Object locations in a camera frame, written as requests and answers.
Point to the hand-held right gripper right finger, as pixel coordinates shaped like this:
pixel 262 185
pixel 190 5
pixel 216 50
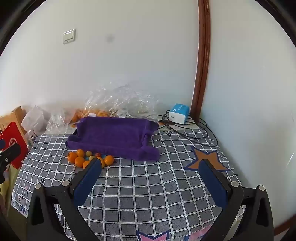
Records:
pixel 212 183

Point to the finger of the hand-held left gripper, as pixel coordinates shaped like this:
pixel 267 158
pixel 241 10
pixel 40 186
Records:
pixel 12 151

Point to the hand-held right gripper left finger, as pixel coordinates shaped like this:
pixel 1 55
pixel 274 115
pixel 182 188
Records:
pixel 89 178

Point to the pile of small oranges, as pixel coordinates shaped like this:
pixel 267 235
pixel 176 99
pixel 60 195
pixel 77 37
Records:
pixel 79 161

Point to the purple towel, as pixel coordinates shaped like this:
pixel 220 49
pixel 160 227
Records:
pixel 111 135

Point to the red bag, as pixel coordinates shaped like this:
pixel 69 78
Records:
pixel 13 139

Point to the blue plastic wrapper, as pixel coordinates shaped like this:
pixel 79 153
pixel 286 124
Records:
pixel 86 159

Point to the wooden chair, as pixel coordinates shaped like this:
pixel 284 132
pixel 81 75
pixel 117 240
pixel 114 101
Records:
pixel 18 113

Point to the white plastic bag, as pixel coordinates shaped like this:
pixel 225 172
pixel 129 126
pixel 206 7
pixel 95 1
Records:
pixel 34 118

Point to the grey checked tablecloth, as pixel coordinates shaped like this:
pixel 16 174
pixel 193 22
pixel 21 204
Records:
pixel 143 185

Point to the bagged orange heap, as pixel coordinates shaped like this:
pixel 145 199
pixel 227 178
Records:
pixel 77 114

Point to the blue white tissue pack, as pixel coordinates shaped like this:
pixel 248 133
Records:
pixel 179 113

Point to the clear plastic bag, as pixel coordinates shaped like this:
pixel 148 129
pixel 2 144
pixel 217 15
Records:
pixel 120 97

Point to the brown wooden door frame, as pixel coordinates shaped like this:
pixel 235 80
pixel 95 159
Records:
pixel 203 58

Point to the white light switch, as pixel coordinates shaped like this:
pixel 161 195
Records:
pixel 69 36

